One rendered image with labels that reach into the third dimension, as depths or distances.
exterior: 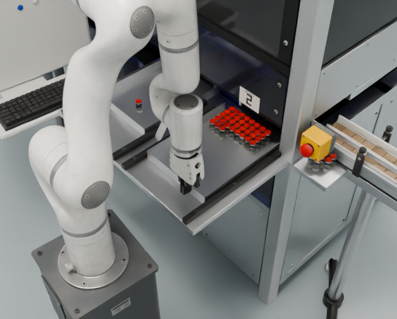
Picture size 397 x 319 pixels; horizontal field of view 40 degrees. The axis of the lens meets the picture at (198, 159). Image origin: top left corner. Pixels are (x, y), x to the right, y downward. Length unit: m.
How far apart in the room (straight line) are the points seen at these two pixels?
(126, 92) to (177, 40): 0.81
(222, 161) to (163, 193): 0.22
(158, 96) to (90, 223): 0.36
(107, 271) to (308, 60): 0.77
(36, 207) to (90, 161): 1.70
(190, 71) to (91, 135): 0.28
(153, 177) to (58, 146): 0.51
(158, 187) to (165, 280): 0.91
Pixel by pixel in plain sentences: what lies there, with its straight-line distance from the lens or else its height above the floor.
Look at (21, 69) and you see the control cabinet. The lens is 2.19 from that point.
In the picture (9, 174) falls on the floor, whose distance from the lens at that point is 3.03.
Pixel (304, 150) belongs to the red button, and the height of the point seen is 1.01.
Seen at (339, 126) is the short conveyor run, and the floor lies 0.93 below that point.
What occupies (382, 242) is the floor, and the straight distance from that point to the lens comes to 2.72.
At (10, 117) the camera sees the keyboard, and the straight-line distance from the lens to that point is 2.05.
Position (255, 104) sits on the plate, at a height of 1.02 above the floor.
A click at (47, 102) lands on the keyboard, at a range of 2.07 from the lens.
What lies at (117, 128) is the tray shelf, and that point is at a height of 0.88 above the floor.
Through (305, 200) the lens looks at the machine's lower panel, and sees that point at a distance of 2.01.
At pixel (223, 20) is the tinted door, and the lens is 1.67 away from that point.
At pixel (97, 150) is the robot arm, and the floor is 1.31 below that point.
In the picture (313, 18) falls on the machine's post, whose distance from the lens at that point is 1.40.
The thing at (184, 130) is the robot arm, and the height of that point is 1.18.
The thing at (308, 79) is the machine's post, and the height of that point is 1.20.
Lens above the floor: 2.11
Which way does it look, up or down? 46 degrees down
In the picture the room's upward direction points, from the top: straight up
